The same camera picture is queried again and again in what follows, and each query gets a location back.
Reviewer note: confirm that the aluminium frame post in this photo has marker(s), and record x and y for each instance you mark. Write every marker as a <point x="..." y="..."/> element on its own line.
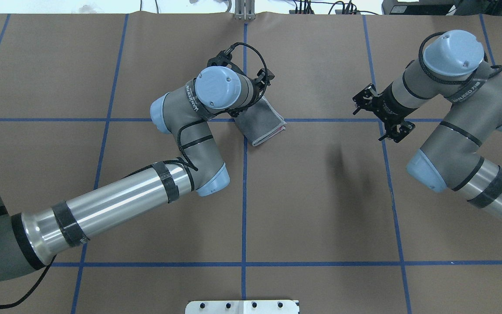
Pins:
<point x="244" y="9"/>

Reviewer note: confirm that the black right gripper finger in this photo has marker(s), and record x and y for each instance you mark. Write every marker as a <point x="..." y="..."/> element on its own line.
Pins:
<point x="364" y="100"/>
<point x="397" y="132"/>

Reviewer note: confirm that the pink and grey towel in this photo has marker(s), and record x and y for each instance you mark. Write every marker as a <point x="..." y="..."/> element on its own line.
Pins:
<point x="260" y="122"/>

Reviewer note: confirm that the dark equipment box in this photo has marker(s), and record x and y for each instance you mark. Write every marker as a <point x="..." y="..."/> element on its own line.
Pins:
<point x="417" y="7"/>

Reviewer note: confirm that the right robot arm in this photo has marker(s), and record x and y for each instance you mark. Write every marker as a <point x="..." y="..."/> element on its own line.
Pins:
<point x="453" y="65"/>

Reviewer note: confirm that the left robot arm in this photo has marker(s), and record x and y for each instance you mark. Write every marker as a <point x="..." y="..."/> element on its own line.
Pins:
<point x="29" y="241"/>

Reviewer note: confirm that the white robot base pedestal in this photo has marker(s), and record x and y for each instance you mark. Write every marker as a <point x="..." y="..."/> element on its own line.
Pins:
<point x="243" y="307"/>

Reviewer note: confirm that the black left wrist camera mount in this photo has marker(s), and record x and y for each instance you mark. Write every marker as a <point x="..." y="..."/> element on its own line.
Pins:
<point x="224" y="58"/>

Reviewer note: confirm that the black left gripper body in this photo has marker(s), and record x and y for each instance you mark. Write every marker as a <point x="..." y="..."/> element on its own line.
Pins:
<point x="256" y="94"/>

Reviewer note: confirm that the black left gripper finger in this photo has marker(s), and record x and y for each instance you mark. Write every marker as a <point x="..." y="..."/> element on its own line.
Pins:
<point x="264" y="78"/>

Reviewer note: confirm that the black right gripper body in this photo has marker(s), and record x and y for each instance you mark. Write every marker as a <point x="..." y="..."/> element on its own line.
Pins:
<point x="389" y="107"/>

